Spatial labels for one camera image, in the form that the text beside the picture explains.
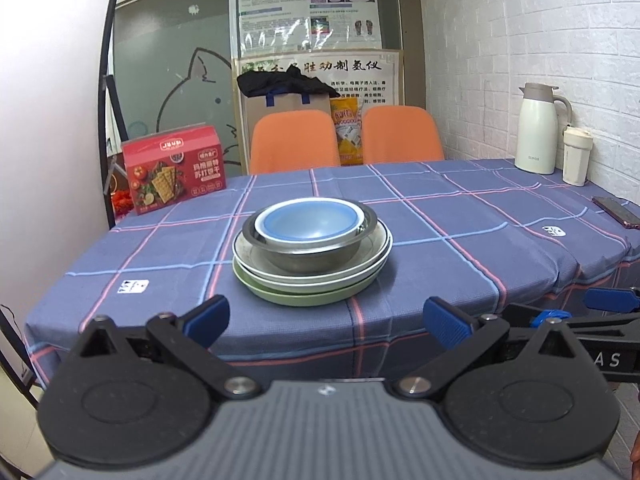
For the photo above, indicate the white text poster board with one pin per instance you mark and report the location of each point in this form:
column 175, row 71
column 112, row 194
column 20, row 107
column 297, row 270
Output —
column 320, row 66

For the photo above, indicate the yellow snack bag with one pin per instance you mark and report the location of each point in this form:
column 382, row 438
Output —
column 348, row 135

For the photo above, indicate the white floral rim plate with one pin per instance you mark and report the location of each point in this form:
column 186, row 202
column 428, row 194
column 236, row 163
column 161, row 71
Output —
column 372, row 252

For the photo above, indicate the blue plaid tablecloth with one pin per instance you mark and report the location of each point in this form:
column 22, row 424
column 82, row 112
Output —
column 450, row 240

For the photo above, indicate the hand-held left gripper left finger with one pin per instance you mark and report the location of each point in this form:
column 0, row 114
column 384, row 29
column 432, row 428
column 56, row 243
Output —
column 207, row 317

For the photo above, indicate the stainless steel bowl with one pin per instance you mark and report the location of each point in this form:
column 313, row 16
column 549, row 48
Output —
column 300, row 261

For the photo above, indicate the blue plastic bowl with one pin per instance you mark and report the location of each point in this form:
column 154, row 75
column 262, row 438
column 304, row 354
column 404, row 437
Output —
column 310, row 220

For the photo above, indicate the red smartphone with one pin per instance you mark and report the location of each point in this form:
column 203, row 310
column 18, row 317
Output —
column 617, row 212

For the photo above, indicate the white reflector panel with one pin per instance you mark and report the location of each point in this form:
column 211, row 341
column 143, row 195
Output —
column 50, row 110

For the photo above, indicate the white ceramic bowl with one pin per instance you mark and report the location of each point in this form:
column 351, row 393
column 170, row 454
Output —
column 260, row 234

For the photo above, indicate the green plate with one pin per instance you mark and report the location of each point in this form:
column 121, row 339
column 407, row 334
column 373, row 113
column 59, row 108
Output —
column 300, row 298

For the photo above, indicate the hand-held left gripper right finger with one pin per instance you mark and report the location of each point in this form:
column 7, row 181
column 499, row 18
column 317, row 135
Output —
column 447, row 324

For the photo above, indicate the green framed wall poster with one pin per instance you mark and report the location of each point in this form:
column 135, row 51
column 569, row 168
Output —
column 280, row 5

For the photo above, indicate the white tumbler cup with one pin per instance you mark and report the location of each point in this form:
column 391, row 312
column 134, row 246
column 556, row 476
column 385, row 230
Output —
column 576, row 160

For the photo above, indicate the cream thermos jug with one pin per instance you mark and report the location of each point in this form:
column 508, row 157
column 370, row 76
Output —
column 536, row 130

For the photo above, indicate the black cloth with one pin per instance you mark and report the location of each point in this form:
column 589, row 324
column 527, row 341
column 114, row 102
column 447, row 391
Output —
column 285, row 82

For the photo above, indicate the black stand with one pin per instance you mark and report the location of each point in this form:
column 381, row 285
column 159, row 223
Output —
column 20, row 355

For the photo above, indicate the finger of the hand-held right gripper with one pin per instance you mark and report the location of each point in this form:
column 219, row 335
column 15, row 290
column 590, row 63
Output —
column 610, row 300
column 550, row 316

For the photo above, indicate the red cracker box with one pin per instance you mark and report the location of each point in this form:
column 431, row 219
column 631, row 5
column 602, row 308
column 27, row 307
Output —
column 170, row 170

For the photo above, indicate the orange chair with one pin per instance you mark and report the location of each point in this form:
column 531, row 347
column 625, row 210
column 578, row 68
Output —
column 400, row 135
column 292, row 142

